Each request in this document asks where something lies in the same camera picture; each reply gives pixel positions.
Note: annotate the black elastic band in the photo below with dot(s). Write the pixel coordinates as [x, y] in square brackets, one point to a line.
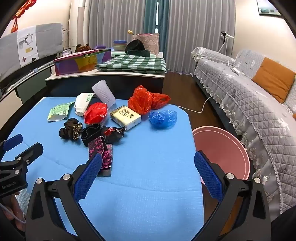
[91, 134]

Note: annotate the red knot wall ornament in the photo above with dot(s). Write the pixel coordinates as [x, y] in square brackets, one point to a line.
[25, 5]

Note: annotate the person's left hand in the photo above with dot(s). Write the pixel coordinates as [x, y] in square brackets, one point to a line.
[12, 208]

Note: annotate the pink plastic basin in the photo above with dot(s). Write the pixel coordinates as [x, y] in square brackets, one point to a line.
[219, 148]

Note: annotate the pink lace basket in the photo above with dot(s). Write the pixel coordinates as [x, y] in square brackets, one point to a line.
[150, 42]

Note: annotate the brown teapot ornament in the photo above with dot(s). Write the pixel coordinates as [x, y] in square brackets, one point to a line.
[81, 48]

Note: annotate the black and red wrapper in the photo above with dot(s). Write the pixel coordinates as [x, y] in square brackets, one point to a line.
[113, 135]

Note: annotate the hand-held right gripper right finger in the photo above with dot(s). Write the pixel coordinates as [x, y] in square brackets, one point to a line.
[208, 176]

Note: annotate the green checked cloth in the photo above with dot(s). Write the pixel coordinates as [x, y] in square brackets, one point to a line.
[129, 63]

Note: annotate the colourful tin box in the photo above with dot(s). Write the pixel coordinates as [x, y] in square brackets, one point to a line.
[76, 64]

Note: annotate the orange cushion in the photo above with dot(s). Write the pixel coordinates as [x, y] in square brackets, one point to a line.
[272, 78]

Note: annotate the white power strip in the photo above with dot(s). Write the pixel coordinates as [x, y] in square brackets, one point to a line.
[237, 70]

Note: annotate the large red plastic bag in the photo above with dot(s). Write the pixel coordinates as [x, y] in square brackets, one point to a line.
[138, 100]

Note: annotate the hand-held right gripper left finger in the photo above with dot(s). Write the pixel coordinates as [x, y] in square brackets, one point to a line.
[89, 176]

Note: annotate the white rod with blue clip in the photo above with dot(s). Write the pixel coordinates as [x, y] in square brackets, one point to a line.
[34, 70]

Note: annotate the blue plastic shoe cover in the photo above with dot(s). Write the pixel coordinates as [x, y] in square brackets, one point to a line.
[161, 118]

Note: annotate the white packet with green print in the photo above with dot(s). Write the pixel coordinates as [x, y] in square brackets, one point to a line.
[81, 103]

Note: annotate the yellow white tissue pack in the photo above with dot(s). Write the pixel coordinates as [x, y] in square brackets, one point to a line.
[124, 117]

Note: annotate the grey television dust cover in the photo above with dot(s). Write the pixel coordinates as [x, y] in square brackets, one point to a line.
[46, 39]

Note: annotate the yellow flower ornament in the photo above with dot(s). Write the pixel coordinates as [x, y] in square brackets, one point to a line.
[130, 32]

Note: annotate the small red plastic bag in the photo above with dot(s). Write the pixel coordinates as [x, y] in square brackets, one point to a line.
[94, 112]

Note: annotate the grey curtain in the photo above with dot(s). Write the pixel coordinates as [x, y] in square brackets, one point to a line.
[196, 27]
[115, 20]

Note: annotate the framed wall picture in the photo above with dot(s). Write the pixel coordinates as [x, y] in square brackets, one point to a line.
[266, 9]

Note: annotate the small photo frame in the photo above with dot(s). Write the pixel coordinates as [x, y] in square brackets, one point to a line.
[67, 51]

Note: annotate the white stand with black clip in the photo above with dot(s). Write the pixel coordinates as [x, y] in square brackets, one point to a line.
[227, 36]

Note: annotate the black hat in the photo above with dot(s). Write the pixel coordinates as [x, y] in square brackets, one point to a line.
[135, 45]

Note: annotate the stack of plastic bowls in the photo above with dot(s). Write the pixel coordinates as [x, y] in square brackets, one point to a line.
[119, 45]

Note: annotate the purple plastic item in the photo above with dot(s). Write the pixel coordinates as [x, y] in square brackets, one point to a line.
[99, 46]

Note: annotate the television cabinet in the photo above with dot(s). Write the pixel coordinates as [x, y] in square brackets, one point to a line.
[30, 88]

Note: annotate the black packet with pink print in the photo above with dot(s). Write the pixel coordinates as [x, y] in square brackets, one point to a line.
[97, 146]
[107, 160]

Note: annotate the white topped coffee table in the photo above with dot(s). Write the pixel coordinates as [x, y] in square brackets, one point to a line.
[104, 83]

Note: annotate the sofa with grey quilted cover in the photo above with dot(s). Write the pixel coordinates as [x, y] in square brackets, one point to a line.
[242, 104]

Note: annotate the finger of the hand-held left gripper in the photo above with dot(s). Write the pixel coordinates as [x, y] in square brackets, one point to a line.
[31, 153]
[12, 141]

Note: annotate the black and gold scrunchie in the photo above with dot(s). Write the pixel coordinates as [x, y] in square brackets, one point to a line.
[67, 129]

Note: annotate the white standing air conditioner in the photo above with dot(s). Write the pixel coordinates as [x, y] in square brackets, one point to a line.
[81, 23]

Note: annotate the dark green tray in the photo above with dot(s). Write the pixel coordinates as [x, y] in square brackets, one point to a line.
[138, 52]

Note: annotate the teal curtain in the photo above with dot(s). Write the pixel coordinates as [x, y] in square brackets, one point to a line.
[161, 23]

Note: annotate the green snack packet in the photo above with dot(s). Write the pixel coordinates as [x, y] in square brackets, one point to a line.
[59, 111]

